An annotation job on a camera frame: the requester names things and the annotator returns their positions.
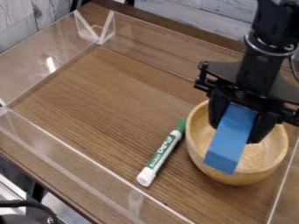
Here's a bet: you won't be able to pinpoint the brown wooden bowl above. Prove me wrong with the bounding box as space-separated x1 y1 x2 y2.
186 101 290 186

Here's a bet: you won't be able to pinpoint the black table leg bracket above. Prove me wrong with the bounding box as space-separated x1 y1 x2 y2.
24 180 54 224

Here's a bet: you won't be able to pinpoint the green and white marker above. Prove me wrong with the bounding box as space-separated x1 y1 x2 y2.
136 119 187 187

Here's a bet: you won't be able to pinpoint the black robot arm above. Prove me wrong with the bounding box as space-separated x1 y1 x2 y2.
194 0 299 144

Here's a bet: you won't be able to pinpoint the blue rectangular block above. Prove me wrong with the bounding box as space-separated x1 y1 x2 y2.
203 104 258 175

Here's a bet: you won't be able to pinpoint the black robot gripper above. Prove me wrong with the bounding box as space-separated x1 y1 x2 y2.
195 34 299 144

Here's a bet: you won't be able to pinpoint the clear acrylic tray walls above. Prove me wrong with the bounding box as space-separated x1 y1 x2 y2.
0 5 299 224

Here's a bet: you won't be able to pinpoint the black cable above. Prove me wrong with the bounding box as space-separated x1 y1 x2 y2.
0 199 56 224

